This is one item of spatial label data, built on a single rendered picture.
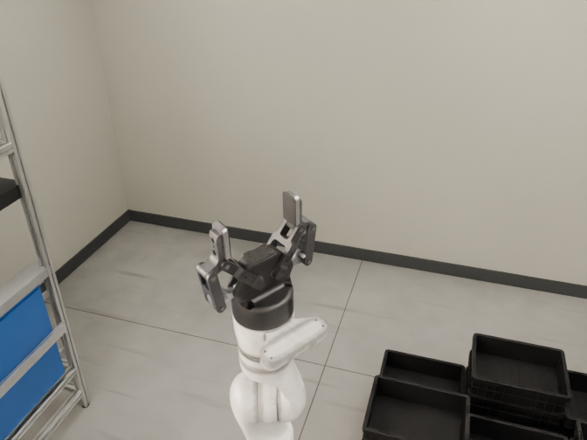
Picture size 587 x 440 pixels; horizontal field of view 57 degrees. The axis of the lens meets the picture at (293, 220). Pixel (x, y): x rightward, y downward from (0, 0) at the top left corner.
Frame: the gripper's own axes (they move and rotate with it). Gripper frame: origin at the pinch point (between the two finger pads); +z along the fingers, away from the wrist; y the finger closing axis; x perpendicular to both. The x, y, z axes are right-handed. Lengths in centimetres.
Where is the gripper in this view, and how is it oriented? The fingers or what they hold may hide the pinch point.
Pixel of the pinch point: (257, 212)
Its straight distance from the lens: 58.1
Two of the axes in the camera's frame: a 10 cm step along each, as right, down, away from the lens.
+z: -0.1, -8.1, -5.8
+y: 7.8, -3.7, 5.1
